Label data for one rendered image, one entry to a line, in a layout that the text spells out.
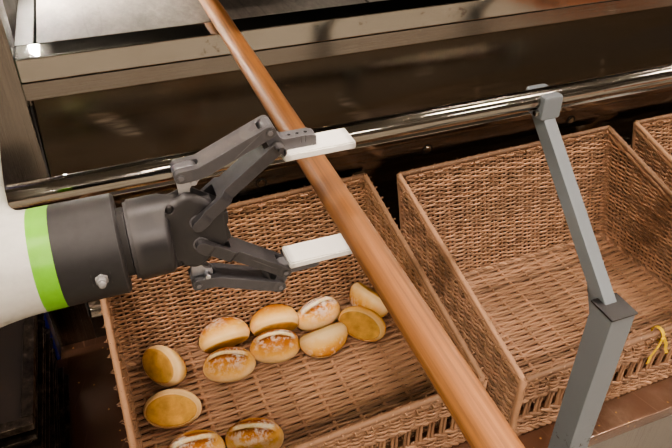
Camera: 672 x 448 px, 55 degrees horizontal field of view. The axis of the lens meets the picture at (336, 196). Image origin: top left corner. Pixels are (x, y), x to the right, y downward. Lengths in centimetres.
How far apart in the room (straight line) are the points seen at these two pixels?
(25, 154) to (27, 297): 61
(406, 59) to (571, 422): 70
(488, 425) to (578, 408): 62
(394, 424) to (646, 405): 51
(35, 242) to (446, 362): 34
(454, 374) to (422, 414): 61
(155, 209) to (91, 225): 5
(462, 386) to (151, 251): 28
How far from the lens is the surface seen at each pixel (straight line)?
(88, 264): 58
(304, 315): 133
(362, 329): 131
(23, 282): 59
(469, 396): 47
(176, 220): 60
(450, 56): 134
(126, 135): 118
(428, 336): 50
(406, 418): 108
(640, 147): 167
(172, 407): 120
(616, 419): 133
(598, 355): 99
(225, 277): 65
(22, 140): 117
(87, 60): 111
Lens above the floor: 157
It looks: 35 degrees down
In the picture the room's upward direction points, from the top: straight up
